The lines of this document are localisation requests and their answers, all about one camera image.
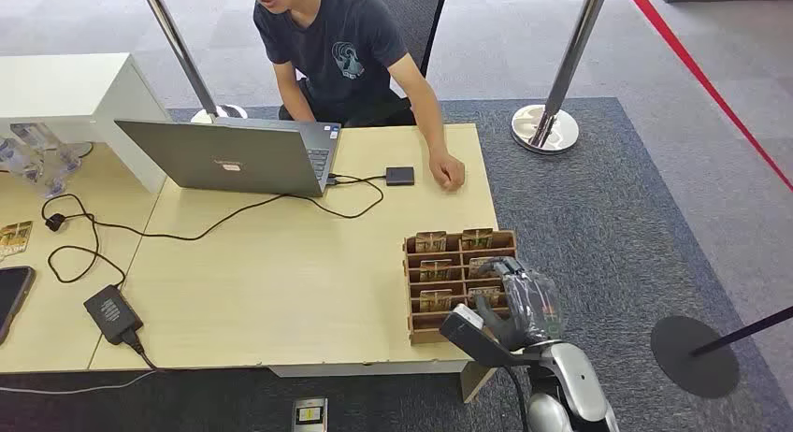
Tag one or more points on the red barrier belt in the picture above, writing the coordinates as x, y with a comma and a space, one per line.
700, 76

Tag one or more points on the person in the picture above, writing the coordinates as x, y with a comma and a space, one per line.
347, 51

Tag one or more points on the person's right forearm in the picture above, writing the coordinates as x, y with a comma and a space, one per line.
299, 107

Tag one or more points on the white cabinet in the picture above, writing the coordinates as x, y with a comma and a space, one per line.
62, 88

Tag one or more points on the grey laptop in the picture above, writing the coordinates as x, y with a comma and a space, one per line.
229, 156

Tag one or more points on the dark grey rug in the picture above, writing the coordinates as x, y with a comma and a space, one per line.
588, 231

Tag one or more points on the clear plastic hand cover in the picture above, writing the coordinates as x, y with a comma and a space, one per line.
540, 302

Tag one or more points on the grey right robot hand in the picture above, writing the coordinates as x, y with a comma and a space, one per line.
520, 327

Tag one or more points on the small silver labelled device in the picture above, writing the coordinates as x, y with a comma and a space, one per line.
310, 415

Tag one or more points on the black office chair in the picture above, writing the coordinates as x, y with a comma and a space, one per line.
412, 14

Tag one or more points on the wooden card holder box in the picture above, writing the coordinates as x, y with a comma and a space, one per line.
458, 283

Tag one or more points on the black smartphone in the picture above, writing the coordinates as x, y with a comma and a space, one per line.
11, 296

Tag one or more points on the person's left hand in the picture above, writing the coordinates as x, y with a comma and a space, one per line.
447, 170

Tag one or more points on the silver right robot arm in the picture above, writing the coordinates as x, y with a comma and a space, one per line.
573, 379

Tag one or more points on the wooden desk leg panel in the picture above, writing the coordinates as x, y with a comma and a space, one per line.
474, 381

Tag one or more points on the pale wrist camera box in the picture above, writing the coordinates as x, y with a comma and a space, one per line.
469, 316

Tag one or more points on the person's left forearm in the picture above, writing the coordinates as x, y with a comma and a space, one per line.
432, 125

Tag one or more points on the black power adapter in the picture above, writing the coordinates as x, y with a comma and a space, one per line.
111, 313

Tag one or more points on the loose hotel card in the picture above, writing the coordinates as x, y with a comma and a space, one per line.
15, 237

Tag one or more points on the chrome stanchion post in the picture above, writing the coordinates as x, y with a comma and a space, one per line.
180, 51
570, 57

